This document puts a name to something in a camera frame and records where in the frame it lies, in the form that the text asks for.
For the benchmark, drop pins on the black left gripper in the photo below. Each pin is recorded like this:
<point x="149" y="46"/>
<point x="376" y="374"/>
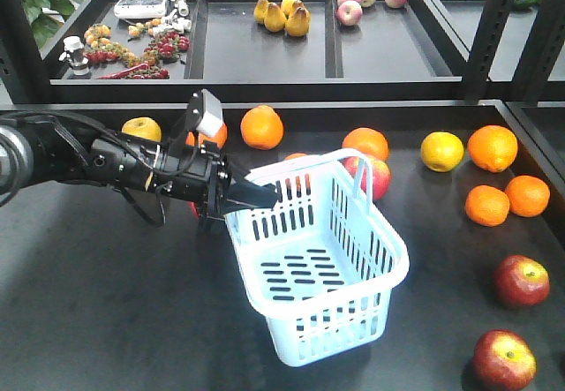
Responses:
<point x="199" y="176"/>

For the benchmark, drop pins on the light blue plastic basket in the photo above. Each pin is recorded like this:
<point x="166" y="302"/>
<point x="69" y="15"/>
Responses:
<point x="320" y="265"/>

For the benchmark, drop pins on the orange rear left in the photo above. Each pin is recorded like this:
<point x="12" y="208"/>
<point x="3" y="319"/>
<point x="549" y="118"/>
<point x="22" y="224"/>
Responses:
<point x="219" y="138"/>

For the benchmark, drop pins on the orange rear middle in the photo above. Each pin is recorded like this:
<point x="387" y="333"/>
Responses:
<point x="262" y="128"/>

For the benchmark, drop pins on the yellow green apple rear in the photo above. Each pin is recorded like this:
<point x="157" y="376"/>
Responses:
<point x="143" y="127"/>

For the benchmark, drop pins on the orange behind centre apple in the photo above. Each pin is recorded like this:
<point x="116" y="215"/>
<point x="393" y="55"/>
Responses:
<point x="367" y="141"/>

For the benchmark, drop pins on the pink red apple centre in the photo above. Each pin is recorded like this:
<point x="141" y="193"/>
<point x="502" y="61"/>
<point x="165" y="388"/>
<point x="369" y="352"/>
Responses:
<point x="381" y="175"/>

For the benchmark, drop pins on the yellow brown pears cluster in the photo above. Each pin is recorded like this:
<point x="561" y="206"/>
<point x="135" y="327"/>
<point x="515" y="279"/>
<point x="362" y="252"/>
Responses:
<point x="289" y="16"/>

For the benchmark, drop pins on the yellow orange fruit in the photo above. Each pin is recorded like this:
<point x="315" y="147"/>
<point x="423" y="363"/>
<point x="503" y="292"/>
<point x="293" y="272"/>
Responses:
<point x="441" y="151"/>

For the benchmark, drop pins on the black upper display shelf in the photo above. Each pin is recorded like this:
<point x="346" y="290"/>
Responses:
<point x="412" y="53"/>

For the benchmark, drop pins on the small orange front left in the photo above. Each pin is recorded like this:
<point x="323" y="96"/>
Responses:
<point x="487" y="206"/>

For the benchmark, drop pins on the orange near right edge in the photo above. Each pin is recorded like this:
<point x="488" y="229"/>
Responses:
<point x="493" y="148"/>

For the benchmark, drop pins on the small orange front right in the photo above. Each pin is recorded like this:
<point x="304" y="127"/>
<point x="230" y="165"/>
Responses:
<point x="528" y="196"/>

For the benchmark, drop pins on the dark red apple rear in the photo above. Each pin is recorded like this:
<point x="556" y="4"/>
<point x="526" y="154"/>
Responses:
<point x="521" y="282"/>

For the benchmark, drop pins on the dark red apple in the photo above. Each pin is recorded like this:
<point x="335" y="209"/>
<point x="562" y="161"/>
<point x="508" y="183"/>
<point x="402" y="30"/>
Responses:
<point x="521" y="282"/>
<point x="503" y="360"/>

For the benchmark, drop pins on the dark red apple front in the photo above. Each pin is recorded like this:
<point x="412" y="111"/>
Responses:
<point x="503" y="360"/>

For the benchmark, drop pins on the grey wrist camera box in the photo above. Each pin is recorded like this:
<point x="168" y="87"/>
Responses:
<point x="204" y="113"/>

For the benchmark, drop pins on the black shelf upright post right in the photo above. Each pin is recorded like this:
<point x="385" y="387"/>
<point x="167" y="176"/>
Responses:
<point x="540" y="52"/>

